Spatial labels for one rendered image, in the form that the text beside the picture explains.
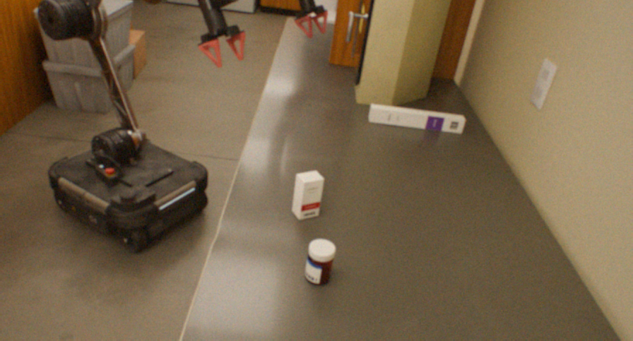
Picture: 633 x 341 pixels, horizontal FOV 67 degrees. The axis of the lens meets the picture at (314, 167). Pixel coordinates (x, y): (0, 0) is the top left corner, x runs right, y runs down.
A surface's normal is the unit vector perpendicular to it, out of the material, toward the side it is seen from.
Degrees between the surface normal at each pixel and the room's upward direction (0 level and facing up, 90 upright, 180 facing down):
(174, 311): 0
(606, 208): 90
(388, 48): 90
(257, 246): 2
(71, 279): 0
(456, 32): 90
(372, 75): 90
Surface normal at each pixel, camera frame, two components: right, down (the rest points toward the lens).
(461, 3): -0.03, 0.50
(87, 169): 0.12, -0.86
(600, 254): -0.99, -0.12
